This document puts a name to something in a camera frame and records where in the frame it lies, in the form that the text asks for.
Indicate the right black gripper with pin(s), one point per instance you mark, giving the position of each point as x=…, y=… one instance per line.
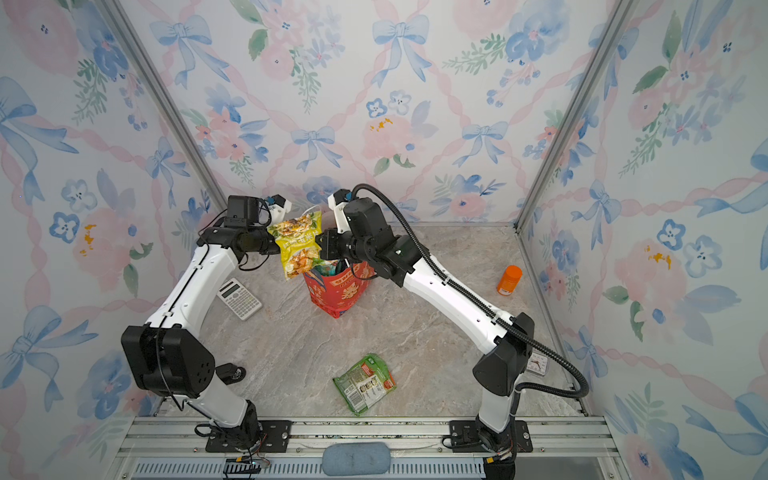
x=330, y=251

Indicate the yellow snack bag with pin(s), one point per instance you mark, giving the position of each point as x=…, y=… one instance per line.
x=299, y=252

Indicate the red paper gift bag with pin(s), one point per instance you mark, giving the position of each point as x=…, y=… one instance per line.
x=336, y=294

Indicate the green snack bag barcode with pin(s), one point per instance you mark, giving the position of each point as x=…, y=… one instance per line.
x=366, y=383

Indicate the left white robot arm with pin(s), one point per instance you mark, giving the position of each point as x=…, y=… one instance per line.
x=165, y=354

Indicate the white scientific calculator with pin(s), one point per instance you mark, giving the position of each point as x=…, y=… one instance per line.
x=241, y=301

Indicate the orange pill bottle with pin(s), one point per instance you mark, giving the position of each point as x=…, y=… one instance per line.
x=509, y=280

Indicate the small white square clock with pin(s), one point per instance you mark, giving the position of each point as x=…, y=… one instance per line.
x=537, y=364

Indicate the grey blue foam pad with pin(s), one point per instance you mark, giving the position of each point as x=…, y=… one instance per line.
x=356, y=459

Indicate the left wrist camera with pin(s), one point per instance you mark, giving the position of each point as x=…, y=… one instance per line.
x=242, y=211

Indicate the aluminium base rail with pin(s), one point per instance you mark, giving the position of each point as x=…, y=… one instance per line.
x=421, y=448

